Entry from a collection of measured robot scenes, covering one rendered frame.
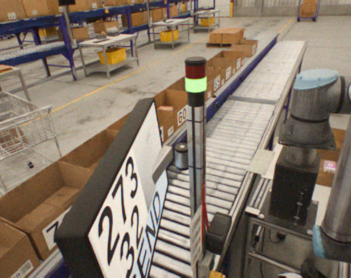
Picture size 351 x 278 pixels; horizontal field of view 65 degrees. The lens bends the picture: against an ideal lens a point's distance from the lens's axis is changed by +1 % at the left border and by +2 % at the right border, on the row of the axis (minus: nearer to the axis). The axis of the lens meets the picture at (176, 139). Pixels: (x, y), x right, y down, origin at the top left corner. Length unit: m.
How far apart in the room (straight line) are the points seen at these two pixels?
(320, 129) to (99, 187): 0.99
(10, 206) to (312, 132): 1.34
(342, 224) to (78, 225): 0.67
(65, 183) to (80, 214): 1.23
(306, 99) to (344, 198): 0.51
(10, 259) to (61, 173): 0.56
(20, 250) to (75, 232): 0.82
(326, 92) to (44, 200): 1.38
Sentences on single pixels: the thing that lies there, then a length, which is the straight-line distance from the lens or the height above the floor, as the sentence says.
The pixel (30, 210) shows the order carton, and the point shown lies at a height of 0.89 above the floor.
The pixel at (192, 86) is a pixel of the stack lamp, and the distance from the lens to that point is 0.65.
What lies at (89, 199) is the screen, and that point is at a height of 1.55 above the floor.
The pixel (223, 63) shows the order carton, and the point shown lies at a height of 0.98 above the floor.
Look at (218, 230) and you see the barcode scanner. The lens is 0.98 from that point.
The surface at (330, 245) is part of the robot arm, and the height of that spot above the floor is 1.16.
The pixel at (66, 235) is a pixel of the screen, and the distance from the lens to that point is 0.39.
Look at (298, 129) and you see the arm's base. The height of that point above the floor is 1.26.
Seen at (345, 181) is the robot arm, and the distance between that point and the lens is 0.78.
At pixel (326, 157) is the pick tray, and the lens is 2.04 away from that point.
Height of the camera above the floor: 1.81
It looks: 29 degrees down
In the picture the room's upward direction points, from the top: 3 degrees counter-clockwise
